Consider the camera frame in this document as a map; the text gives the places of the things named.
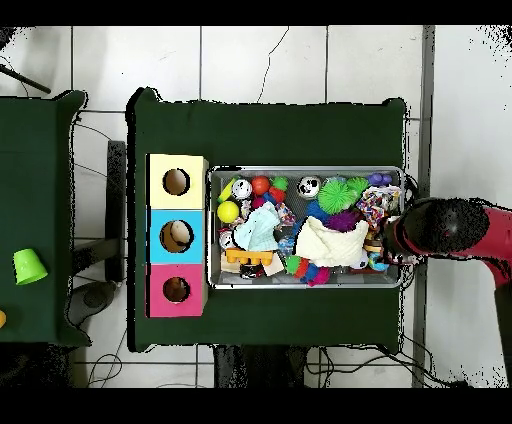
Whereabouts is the mint green cloth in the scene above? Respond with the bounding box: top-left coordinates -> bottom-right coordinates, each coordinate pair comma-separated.
234,203 -> 283,254

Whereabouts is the orange plastic tray block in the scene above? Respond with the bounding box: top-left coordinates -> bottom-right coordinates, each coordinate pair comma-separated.
223,247 -> 275,267

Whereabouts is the cream waffle cloth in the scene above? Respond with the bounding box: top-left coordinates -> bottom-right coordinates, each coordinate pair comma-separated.
295,215 -> 371,269

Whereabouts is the purple spiky toy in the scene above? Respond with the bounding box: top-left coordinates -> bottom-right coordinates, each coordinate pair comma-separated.
326,209 -> 363,234

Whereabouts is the wooden box with three holes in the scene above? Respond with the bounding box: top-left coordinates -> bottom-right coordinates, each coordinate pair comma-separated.
145,153 -> 210,319

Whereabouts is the red-orange ball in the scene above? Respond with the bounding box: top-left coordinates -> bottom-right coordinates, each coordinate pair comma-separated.
251,175 -> 272,197

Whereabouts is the yellow ball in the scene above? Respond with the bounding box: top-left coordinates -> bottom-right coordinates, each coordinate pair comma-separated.
216,200 -> 241,225

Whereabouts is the green cloth table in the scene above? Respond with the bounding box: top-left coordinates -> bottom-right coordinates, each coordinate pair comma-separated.
0,90 -> 91,347
127,86 -> 411,353

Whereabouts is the multicolour spiky caterpillar toy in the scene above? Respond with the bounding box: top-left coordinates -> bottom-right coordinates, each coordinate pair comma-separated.
285,254 -> 332,287

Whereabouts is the large green spiky ball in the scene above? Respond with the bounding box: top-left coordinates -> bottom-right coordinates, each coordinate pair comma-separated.
318,179 -> 354,216

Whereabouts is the green spiky googly-eyed toy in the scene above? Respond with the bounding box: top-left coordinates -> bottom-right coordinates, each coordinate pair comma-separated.
345,175 -> 371,198

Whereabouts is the blue building block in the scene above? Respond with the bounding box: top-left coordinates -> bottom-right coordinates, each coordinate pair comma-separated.
367,171 -> 395,187

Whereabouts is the black floor stand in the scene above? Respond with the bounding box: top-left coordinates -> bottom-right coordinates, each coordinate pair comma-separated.
70,141 -> 129,317

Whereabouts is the green cup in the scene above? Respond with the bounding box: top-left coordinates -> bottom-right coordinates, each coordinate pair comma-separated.
11,247 -> 49,287

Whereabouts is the black rod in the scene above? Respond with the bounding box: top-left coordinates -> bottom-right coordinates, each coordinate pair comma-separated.
0,63 -> 51,95

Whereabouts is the wire mesh bin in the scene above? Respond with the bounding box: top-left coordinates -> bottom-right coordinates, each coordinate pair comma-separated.
207,166 -> 405,291

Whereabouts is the colourful rope knot toy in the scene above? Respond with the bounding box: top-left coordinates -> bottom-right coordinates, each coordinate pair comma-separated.
355,185 -> 404,231

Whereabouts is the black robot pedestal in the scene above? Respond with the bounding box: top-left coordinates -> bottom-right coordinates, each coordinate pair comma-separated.
212,345 -> 321,389

